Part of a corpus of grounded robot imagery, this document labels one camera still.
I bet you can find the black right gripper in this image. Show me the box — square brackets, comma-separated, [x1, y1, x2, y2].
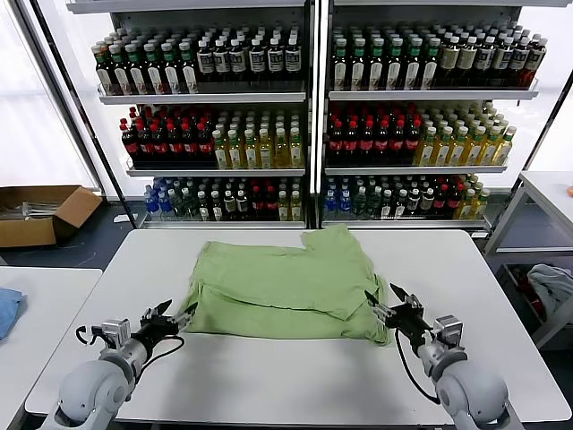
[363, 282, 433, 355]

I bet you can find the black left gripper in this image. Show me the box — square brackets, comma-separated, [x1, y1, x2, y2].
[133, 298, 199, 345]

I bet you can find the light green shirt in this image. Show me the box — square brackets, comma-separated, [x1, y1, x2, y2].
[178, 223, 393, 346]

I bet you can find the red object under table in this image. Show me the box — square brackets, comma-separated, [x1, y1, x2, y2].
[514, 267, 546, 317]

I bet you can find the grey cloth pile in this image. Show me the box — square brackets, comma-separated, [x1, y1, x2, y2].
[526, 263, 573, 315]

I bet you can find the blue folded cloth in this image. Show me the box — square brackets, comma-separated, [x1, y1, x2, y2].
[0, 288, 27, 341]

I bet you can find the brown cardboard box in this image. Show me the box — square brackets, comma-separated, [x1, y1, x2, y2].
[0, 185, 104, 249]

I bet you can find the red cap cola bottle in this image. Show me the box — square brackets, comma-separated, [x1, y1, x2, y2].
[119, 124, 139, 165]
[134, 123, 153, 165]
[405, 118, 422, 158]
[196, 121, 215, 162]
[344, 119, 362, 159]
[329, 119, 346, 159]
[359, 119, 376, 159]
[374, 118, 392, 159]
[180, 122, 199, 163]
[389, 118, 407, 159]
[150, 123, 168, 164]
[165, 123, 184, 163]

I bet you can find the clear plastic packaging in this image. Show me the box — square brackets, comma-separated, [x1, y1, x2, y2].
[0, 201, 62, 221]

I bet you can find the black slanted metal pole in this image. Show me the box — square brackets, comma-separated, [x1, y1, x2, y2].
[485, 71, 573, 234]
[30, 0, 138, 228]

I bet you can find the grey metal shelf unit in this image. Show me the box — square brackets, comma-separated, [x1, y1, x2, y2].
[65, 0, 320, 230]
[318, 0, 573, 232]

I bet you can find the green cap dark tea bottle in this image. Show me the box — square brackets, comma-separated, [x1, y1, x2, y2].
[160, 41, 183, 95]
[368, 38, 387, 90]
[386, 38, 406, 90]
[404, 38, 423, 90]
[108, 43, 132, 96]
[421, 38, 442, 90]
[92, 44, 115, 96]
[350, 38, 369, 90]
[142, 41, 166, 96]
[125, 42, 149, 96]
[178, 40, 200, 95]
[331, 38, 350, 90]

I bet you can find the beige label dark drink bottle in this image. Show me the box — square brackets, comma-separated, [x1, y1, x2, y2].
[440, 36, 462, 89]
[457, 36, 479, 89]

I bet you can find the white label dark drink bottle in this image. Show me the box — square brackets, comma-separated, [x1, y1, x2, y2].
[267, 38, 285, 84]
[197, 39, 215, 84]
[248, 38, 267, 84]
[284, 37, 302, 84]
[228, 39, 247, 84]
[212, 39, 231, 84]

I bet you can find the grey label dark drink bottle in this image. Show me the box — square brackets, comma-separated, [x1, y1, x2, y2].
[492, 37, 515, 89]
[509, 38, 532, 89]
[523, 39, 548, 89]
[475, 36, 497, 89]

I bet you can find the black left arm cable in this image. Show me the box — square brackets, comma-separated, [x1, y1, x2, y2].
[142, 335, 185, 366]

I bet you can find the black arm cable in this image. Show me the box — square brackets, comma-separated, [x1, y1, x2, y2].
[393, 329, 442, 407]
[142, 335, 185, 366]

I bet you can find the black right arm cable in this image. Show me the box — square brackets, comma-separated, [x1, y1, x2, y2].
[393, 329, 442, 407]

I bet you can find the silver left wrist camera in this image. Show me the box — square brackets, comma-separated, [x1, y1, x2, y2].
[101, 318, 131, 348]

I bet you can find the thin black camera cable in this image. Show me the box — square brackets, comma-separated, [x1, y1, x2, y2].
[74, 325, 105, 347]

